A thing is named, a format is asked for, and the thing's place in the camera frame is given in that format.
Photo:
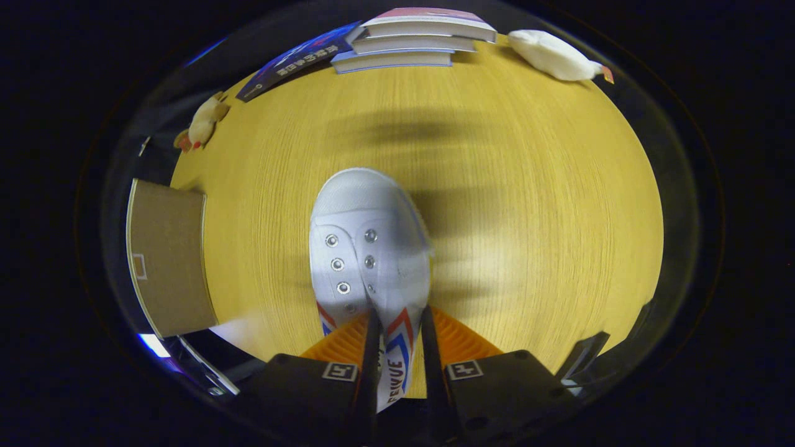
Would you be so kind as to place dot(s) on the white canvas shoe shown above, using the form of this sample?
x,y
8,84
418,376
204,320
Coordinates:
x,y
366,211

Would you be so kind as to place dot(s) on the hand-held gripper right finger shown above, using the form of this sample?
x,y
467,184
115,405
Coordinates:
x,y
435,397

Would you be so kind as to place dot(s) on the pink cover book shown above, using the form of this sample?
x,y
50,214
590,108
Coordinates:
x,y
428,25

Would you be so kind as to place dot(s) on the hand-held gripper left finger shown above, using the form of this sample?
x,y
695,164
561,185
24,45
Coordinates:
x,y
367,385

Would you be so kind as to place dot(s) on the black backdrop cloth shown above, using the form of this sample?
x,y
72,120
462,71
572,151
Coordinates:
x,y
161,105

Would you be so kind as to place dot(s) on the pale blue cover book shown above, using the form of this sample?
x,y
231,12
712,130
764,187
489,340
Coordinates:
x,y
391,61

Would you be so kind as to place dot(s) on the tan striped plush toy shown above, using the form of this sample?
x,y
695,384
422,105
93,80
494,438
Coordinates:
x,y
205,121

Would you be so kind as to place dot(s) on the white plush toy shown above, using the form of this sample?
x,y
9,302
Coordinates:
x,y
553,56

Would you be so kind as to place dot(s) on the beige fabric storage box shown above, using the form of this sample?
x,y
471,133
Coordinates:
x,y
171,261

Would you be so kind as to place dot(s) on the lit laptop screen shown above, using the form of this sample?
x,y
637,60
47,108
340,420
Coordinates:
x,y
154,345

